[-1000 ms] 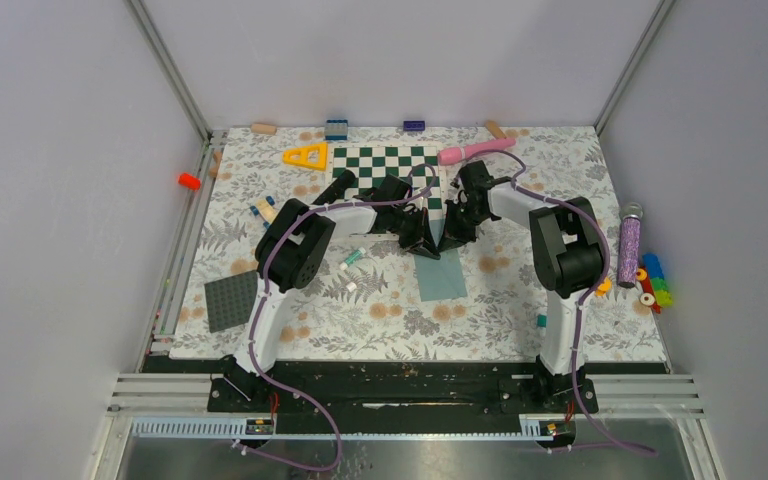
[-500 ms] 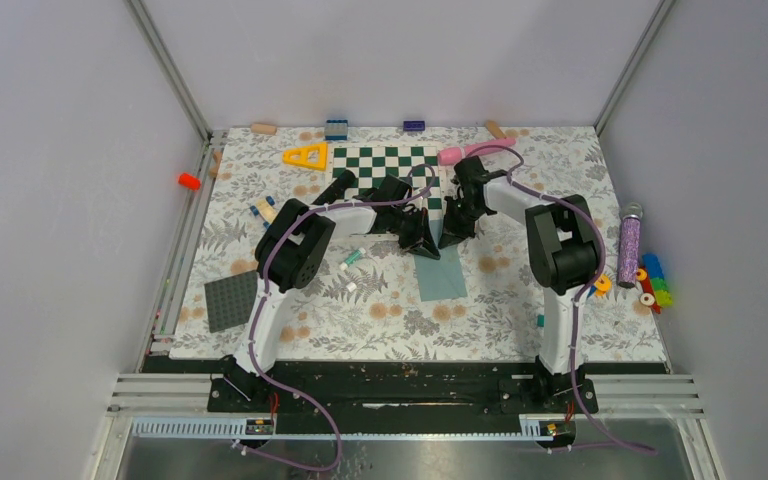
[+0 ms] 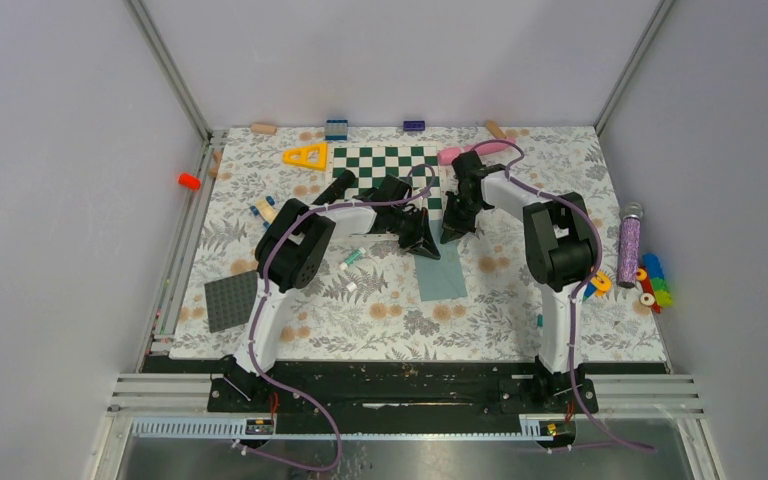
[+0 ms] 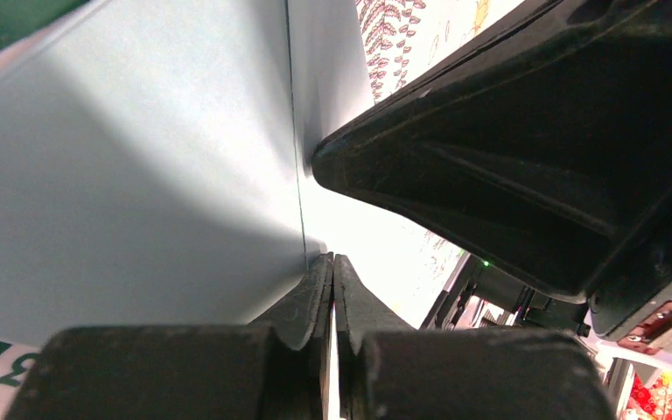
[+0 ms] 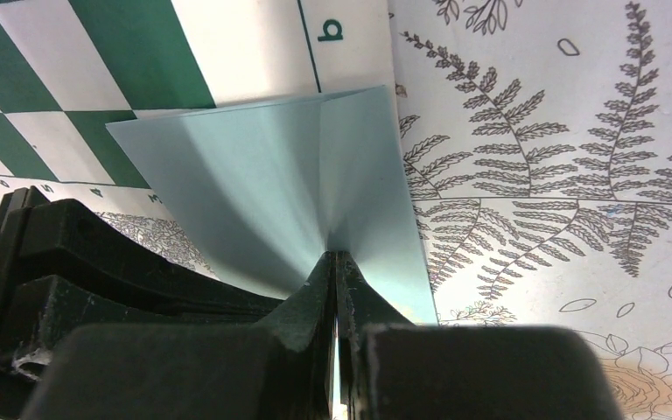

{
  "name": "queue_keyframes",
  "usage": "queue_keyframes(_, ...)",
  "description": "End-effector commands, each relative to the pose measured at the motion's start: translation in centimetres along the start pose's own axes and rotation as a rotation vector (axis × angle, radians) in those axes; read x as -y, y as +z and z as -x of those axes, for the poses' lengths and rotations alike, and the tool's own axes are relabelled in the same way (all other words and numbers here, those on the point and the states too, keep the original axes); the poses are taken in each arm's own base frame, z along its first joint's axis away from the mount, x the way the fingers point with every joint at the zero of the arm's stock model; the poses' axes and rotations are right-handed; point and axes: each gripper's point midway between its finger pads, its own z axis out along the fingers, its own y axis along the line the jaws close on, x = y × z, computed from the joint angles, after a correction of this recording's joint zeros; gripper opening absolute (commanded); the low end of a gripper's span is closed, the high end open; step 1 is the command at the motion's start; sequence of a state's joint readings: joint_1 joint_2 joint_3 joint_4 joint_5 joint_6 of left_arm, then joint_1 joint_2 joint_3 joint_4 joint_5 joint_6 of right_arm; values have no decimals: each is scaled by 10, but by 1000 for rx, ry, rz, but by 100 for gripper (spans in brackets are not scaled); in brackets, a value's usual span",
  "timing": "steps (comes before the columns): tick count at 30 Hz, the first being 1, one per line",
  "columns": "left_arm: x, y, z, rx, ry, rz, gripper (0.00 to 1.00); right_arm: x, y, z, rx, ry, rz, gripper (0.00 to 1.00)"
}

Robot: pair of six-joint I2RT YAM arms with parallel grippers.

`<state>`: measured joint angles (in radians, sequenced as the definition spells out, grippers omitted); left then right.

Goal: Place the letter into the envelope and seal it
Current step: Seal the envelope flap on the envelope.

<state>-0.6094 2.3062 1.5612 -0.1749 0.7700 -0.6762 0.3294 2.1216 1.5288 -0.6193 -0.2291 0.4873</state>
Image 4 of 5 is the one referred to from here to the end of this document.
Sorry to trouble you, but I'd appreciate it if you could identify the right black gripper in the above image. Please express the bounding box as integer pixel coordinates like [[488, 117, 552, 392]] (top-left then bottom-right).
[[592, 213, 672, 340]]

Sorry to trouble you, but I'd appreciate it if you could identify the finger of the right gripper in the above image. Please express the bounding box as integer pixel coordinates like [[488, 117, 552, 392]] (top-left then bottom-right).
[[311, 1, 672, 303]]

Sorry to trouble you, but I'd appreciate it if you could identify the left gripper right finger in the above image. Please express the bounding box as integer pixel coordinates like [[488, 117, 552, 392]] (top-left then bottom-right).
[[333, 255, 614, 419]]

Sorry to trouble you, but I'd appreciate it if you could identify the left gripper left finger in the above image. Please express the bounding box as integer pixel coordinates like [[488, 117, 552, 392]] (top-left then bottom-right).
[[6, 254, 334, 419]]

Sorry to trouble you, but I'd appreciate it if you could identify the grey-blue envelope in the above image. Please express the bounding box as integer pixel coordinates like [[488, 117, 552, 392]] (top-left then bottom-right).
[[0, 1, 372, 346]]

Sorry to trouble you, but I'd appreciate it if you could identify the floral patterned table mat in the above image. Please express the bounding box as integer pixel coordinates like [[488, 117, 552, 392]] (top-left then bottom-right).
[[313, 0, 519, 328]]

